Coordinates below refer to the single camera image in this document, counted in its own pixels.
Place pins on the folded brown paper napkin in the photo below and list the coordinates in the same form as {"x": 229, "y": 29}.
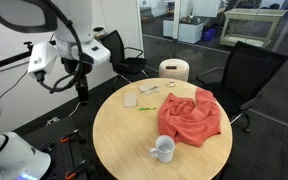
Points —
{"x": 147, "y": 88}

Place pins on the orange black clamp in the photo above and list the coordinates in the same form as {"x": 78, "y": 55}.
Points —
{"x": 79, "y": 170}
{"x": 71, "y": 137}

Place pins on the black device on pouf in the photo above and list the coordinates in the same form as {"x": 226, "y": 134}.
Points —
{"x": 171, "y": 67}

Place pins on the flat brown paper napkin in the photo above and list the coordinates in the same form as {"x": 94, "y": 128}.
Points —
{"x": 130, "y": 99}

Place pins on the orange cloth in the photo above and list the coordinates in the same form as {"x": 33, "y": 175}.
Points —
{"x": 190, "y": 118}

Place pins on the black breadboard robot table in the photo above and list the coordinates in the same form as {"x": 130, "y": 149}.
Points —
{"x": 57, "y": 146}

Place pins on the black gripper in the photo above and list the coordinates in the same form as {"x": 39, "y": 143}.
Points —
{"x": 79, "y": 68}

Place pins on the green pen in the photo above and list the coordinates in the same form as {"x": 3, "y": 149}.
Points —
{"x": 146, "y": 108}

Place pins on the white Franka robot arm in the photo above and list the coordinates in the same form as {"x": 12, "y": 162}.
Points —
{"x": 74, "y": 20}

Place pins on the black mesh office chair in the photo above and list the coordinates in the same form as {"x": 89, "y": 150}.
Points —
{"x": 250, "y": 71}

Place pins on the black armrest office chair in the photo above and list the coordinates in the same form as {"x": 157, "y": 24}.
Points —
{"x": 124, "y": 55}

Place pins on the beige knitted pouf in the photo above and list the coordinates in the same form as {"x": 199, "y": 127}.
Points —
{"x": 174, "y": 73}

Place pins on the white ceramic mug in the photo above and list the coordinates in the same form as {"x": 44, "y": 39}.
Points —
{"x": 165, "y": 150}

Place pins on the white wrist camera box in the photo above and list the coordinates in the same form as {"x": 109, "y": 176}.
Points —
{"x": 97, "y": 51}

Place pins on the pale wooden display cabinet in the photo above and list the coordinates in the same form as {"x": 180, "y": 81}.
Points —
{"x": 250, "y": 16}

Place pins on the white low cabinet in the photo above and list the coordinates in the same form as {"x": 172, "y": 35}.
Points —
{"x": 187, "y": 30}

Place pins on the small card packets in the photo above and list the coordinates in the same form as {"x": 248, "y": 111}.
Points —
{"x": 171, "y": 83}

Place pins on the blue bin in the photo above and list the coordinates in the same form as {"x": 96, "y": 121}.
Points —
{"x": 209, "y": 34}

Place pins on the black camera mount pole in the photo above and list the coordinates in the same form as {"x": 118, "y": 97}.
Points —
{"x": 7, "y": 61}

